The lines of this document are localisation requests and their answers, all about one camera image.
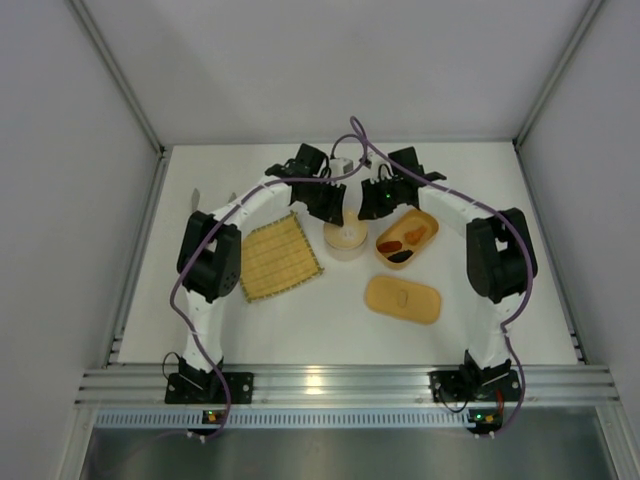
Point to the bamboo mat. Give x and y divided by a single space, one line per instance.
277 258

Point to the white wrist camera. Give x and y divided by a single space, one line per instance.
372 167
340 166

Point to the round metal-lined container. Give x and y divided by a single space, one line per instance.
345 251

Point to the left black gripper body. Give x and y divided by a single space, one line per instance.
322 198

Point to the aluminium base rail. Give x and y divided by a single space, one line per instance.
321 386

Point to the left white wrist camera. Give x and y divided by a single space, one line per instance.
340 166

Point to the round beige lid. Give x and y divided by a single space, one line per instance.
350 235

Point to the black spiky food piece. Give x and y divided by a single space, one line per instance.
400 257

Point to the beige oval lunch box lid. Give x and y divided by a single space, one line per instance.
403 299

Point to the red-brown sausage food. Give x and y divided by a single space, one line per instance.
390 246

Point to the beige oval lunch box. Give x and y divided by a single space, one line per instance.
404 240

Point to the slotted grey cable duct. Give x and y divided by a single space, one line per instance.
254 418

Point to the orange fried food piece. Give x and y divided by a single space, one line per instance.
414 236

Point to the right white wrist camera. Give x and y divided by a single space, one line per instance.
372 167

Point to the metal tongs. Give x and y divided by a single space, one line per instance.
196 199

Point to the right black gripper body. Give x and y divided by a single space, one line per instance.
382 198

